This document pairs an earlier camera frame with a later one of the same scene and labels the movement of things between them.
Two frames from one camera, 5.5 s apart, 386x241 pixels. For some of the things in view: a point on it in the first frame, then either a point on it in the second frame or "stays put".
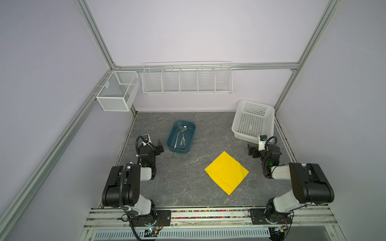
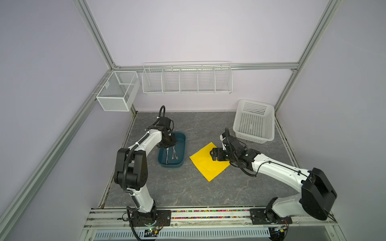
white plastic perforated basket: [252, 119] stays put
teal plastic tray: [189, 135] -> [179, 150]
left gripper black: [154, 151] -> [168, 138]
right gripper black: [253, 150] -> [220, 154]
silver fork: [181, 129] -> [174, 154]
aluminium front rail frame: [111, 219] stays put
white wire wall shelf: [212, 77] stays put
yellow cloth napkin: [226, 172] -> [204, 160]
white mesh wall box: [118, 93] stays put
